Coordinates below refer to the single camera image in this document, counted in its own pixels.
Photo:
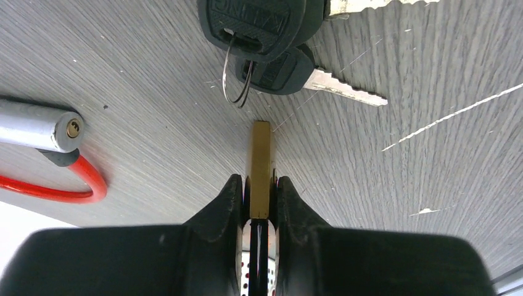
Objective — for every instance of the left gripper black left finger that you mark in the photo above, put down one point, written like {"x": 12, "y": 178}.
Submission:
{"x": 198, "y": 257}

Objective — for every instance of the brass padlock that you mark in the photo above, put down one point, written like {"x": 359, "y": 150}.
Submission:
{"x": 260, "y": 183}

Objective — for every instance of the black-headed key bunch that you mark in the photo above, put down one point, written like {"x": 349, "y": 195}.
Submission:
{"x": 260, "y": 31}

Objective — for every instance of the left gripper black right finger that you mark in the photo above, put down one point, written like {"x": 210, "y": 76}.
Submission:
{"x": 316, "y": 258}

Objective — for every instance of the red cable lock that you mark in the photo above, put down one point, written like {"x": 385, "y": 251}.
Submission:
{"x": 57, "y": 134}

